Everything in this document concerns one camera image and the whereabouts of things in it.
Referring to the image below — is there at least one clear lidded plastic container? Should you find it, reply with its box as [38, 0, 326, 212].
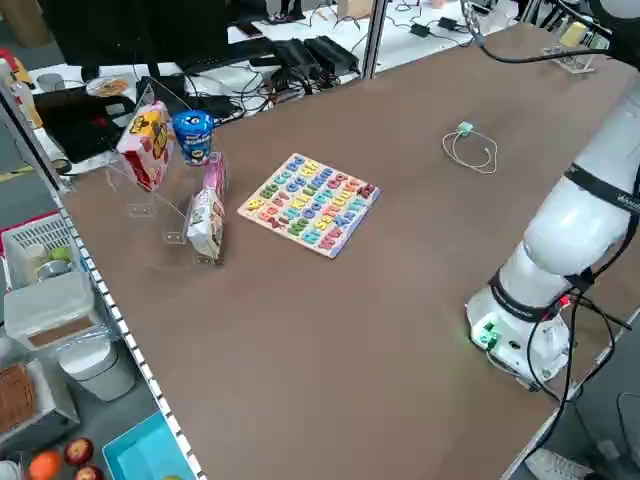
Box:
[3, 272, 96, 351]

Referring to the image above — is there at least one colourful alphabet puzzle board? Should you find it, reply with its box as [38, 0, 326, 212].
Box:
[236, 152, 384, 260]

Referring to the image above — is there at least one plate of food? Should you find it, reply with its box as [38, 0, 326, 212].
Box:
[85, 77, 130, 97]

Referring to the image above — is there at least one black computer monitor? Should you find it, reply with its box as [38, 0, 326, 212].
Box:
[38, 0, 236, 81]

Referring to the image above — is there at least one red yellow snack box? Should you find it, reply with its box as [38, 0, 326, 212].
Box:
[116, 100, 176, 193]

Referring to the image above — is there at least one blue snack cup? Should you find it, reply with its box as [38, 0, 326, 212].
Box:
[171, 109, 216, 167]

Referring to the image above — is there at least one white charger cable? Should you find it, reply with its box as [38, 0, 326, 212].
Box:
[441, 130, 499, 175]

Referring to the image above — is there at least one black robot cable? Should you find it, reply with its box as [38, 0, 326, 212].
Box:
[529, 292, 619, 480]
[460, 0, 614, 64]

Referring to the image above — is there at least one grey metal box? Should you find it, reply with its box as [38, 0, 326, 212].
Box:
[0, 359, 81, 446]

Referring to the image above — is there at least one aluminium post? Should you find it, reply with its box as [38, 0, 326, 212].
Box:
[362, 0, 389, 80]

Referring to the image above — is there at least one black power supply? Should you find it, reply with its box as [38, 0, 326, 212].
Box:
[303, 35, 360, 74]
[272, 38, 321, 71]

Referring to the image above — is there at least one clear acrylic shelf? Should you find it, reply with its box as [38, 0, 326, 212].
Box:
[102, 82, 231, 269]

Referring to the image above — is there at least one white paper bucket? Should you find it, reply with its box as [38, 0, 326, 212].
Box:
[55, 339, 136, 401]

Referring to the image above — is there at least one pink snack box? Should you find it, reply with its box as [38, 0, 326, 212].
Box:
[202, 152, 230, 201]

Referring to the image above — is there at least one white snack bag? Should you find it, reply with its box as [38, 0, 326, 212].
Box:
[186, 188, 226, 261]

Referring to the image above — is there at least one teal plastic tray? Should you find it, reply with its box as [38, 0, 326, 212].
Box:
[102, 412, 201, 480]

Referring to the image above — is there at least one yellow cup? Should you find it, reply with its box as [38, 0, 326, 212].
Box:
[558, 20, 587, 47]

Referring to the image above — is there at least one white plastic basket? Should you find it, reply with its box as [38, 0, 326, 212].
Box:
[0, 212, 89, 291]

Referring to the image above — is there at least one orange fruit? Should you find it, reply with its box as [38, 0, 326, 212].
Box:
[28, 449, 64, 480]

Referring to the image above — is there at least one aluminium frame rail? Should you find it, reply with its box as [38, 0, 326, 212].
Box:
[0, 58, 207, 480]

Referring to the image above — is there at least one white wire cup rack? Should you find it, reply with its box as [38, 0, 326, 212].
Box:
[542, 14, 611, 76]

